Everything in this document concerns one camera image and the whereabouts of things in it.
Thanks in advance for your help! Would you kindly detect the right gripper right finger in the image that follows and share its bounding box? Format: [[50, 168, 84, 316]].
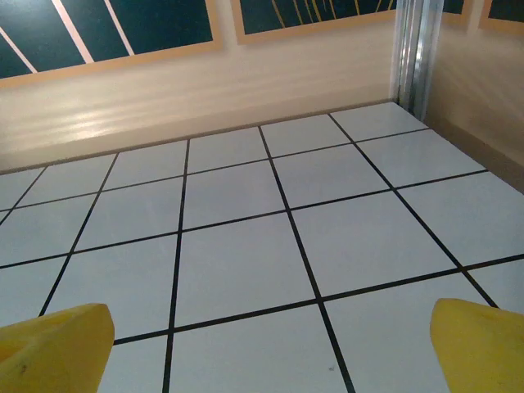
[[430, 297, 524, 393]]

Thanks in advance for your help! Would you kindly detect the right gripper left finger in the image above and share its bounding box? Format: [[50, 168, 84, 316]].
[[0, 302, 115, 393]]

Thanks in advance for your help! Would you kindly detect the aluminium frame post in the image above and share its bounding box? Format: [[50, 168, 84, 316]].
[[395, 0, 442, 120]]

